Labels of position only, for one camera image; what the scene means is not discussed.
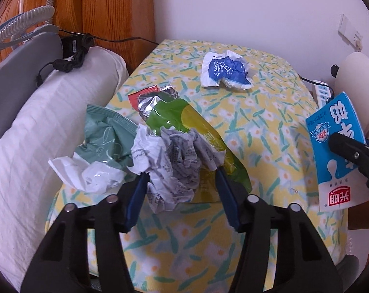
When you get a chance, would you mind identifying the white wall switch panel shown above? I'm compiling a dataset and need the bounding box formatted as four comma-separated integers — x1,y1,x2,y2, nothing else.
338,14,363,52

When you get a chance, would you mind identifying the grey corrugated hose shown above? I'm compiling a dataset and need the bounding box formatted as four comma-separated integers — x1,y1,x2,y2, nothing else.
0,0,55,52

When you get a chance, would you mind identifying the white cylindrical appliance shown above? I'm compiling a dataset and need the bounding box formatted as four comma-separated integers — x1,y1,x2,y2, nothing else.
331,52,369,141

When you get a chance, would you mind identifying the yellow floral tablecloth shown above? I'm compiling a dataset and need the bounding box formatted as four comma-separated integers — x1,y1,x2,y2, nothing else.
45,39,369,293

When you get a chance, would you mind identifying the carved wooden headboard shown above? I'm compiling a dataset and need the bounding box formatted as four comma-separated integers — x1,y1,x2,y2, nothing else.
0,0,157,77

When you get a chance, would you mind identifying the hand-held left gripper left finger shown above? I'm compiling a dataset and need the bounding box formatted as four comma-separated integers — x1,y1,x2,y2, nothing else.
20,172,151,293

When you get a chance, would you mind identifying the white power strip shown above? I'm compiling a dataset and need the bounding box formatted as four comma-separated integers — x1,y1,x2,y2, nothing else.
312,79,336,109

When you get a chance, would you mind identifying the printed paper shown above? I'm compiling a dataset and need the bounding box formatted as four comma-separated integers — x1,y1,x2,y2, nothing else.
131,125,226,214

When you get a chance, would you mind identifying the blue milk carton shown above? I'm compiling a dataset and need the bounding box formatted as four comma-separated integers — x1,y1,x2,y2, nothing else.
306,92,369,212

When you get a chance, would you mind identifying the crumpled blue white wrapper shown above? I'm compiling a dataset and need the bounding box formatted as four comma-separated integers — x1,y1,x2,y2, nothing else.
201,50,254,90

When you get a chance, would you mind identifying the white pillow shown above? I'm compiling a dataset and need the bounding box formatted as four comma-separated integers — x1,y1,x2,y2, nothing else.
0,46,130,281

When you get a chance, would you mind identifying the teal and white plastic wrapper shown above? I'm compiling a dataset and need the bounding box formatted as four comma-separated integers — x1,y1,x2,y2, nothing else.
48,104,139,193

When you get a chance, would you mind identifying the green yellow snack bag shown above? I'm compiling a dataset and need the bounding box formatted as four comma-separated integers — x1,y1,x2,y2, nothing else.
128,85,252,203

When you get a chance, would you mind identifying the black plug cable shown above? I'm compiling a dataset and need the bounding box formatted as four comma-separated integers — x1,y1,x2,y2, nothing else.
299,75,318,87

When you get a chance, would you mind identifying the black power adapter with cable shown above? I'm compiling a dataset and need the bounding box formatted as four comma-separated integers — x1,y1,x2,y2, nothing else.
35,32,159,86

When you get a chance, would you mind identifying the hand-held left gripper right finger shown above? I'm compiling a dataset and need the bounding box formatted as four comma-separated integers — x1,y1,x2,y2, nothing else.
215,166,351,293

